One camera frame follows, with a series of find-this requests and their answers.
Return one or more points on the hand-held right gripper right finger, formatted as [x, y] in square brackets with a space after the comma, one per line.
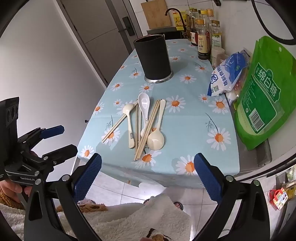
[208, 178]

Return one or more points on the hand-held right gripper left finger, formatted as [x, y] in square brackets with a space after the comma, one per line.
[89, 177]

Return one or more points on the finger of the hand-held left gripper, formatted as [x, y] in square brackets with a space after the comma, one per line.
[62, 153]
[54, 131]

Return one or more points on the pile of wooden chopsticks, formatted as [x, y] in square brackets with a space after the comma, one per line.
[143, 141]

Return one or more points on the large beige plastic spoon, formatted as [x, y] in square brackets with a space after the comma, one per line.
[155, 139]

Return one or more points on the white ceramic spoon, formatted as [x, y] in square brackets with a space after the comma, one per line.
[143, 102]

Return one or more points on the black utensil holder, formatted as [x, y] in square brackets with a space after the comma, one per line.
[153, 58]

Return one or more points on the person's left hand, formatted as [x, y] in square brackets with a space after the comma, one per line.
[11, 191]

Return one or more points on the pink slipper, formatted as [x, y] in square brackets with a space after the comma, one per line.
[178, 205]

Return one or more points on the white fuzzy robe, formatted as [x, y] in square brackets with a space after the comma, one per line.
[138, 220]

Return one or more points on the blue daisy tablecloth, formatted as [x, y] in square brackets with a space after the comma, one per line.
[185, 115]

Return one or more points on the red toy box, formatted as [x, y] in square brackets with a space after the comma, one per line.
[278, 198]

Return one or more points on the yellow packets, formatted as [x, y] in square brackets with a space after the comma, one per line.
[290, 184]

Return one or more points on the clear plastic packet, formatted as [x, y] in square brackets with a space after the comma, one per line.
[231, 95]

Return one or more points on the green sugar bag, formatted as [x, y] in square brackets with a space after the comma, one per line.
[261, 97]

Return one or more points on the blue white salt bag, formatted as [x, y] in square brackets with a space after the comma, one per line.
[227, 74]

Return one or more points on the grey door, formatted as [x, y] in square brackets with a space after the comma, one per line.
[104, 23]

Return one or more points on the white lidded jar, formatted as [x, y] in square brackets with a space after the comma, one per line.
[217, 55]

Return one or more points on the row of glass condiment bottles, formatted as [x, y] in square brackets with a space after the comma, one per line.
[203, 44]

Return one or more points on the dark kitchen sink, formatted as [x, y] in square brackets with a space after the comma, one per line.
[166, 33]

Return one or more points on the wooden cutting board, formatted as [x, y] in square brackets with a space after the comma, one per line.
[156, 14]

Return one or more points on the yellow oil jug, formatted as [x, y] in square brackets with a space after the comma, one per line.
[178, 20]

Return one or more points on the black faucet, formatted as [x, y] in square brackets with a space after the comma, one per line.
[173, 9]

